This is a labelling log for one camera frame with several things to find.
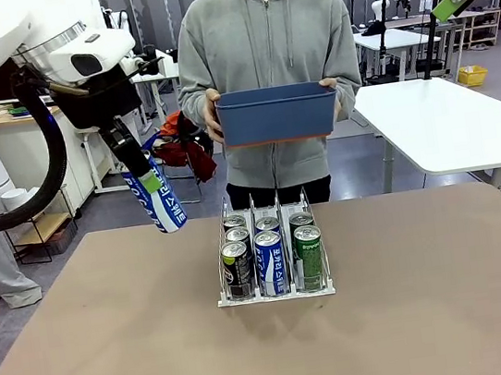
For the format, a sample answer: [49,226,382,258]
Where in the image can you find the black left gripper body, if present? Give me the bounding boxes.
[55,67,147,135]

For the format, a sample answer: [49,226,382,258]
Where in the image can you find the blue Pocari Sweat can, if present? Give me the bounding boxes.
[251,228,291,299]
[253,214,282,237]
[117,146,190,240]

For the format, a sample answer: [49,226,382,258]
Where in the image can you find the blue plastic storage bin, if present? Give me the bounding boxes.
[213,77,344,151]

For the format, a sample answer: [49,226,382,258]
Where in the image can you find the black beverage can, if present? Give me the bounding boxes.
[219,238,257,302]
[221,212,248,232]
[224,225,253,252]

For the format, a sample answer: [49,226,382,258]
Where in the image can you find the person's left forearm grey sleeve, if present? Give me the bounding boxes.
[332,73,367,123]

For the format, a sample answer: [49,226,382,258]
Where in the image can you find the person's right forearm grey sleeve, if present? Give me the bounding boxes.
[177,86,214,135]

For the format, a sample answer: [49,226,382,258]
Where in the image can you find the green beverage can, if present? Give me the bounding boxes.
[287,210,318,238]
[290,223,330,293]

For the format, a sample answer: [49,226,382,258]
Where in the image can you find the person's right hand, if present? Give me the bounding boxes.
[200,86,229,146]

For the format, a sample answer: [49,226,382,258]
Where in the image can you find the person's left hand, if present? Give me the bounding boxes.
[317,76,346,125]

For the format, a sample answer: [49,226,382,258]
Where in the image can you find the white stand side table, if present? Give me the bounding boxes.
[76,120,140,199]

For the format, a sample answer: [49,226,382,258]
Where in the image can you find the black tripod stand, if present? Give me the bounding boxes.
[413,0,459,81]

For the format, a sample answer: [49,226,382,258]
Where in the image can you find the white background table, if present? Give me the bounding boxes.
[128,46,189,134]
[352,20,448,88]

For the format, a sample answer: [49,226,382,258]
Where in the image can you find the red jacket pile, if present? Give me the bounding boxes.
[146,106,222,191]

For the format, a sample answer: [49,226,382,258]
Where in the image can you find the yellow plastic bin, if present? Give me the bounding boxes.
[456,63,492,90]

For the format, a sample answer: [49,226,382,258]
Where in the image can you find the white desk wooden top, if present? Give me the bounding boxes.
[0,96,113,224]

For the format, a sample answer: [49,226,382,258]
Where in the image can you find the large white table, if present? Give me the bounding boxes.
[350,67,501,209]

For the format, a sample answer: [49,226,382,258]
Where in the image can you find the white cylinder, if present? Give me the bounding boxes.
[0,185,43,215]

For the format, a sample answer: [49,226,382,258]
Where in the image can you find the person in grey hoodie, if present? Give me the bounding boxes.
[165,0,378,223]

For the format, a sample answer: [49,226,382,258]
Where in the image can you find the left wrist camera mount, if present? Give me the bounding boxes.
[117,45,166,81]

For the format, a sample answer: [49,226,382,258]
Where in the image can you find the metal frame chair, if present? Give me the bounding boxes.
[160,157,205,209]

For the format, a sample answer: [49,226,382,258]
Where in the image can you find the black wire side shelf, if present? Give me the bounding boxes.
[0,184,82,270]

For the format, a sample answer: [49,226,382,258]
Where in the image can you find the white wire can dispenser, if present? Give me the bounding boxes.
[202,182,337,310]

